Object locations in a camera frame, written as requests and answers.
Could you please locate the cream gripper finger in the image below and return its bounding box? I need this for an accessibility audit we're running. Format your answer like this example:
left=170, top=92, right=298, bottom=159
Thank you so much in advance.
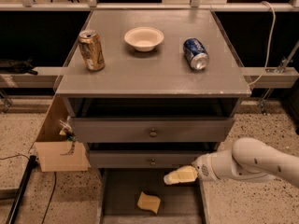
left=164, top=165, right=197, bottom=185

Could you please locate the yellow sponge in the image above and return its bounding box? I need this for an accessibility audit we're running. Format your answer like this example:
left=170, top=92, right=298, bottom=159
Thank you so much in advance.
left=137, top=192, right=161, bottom=215

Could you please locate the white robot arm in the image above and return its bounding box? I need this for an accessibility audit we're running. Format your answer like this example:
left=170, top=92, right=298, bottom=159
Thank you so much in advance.
left=164, top=137, right=299, bottom=187

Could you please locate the grey bottom drawer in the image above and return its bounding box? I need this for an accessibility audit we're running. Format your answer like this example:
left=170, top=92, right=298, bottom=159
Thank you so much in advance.
left=96, top=169, right=210, bottom=224

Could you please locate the grey drawer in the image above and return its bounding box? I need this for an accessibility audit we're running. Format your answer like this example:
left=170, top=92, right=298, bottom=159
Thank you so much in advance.
left=70, top=118, right=235, bottom=143
left=88, top=150, right=206, bottom=169
left=96, top=169, right=210, bottom=224

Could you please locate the grey middle drawer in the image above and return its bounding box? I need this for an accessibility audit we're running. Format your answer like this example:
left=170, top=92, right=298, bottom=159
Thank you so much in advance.
left=88, top=150, right=206, bottom=169

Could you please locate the grey drawer cabinet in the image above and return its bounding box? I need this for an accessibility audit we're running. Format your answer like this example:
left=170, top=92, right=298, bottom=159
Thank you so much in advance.
left=53, top=8, right=254, bottom=224

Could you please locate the grey top drawer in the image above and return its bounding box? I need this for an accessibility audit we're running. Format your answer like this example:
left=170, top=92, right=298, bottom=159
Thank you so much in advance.
left=70, top=118, right=235, bottom=143

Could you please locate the blue soda can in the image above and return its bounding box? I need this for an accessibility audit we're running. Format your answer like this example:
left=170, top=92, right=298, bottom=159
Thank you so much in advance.
left=183, top=38, right=209, bottom=71

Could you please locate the cardboard box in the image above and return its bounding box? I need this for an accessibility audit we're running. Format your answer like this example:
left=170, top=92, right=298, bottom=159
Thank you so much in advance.
left=35, top=96, right=90, bottom=172

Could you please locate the white bowl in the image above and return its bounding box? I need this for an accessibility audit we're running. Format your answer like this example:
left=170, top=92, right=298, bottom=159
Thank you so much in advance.
left=124, top=27, right=164, bottom=52

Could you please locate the black metal floor bar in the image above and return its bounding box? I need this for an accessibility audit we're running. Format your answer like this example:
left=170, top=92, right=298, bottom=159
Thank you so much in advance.
left=6, top=155, right=36, bottom=224

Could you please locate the gold soda can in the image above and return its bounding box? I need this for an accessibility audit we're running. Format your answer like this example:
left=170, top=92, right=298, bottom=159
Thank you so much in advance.
left=78, top=30, right=105, bottom=71

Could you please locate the black object on shelf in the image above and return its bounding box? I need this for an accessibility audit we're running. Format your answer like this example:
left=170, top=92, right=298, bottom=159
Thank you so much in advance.
left=0, top=59, right=38, bottom=76

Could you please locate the metal shelf bracket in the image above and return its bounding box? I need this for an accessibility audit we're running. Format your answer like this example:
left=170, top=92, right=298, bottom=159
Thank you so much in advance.
left=258, top=40, right=299, bottom=115

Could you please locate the black floor cable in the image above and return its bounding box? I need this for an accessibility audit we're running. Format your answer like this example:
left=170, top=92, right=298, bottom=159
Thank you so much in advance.
left=0, top=153, right=58, bottom=224

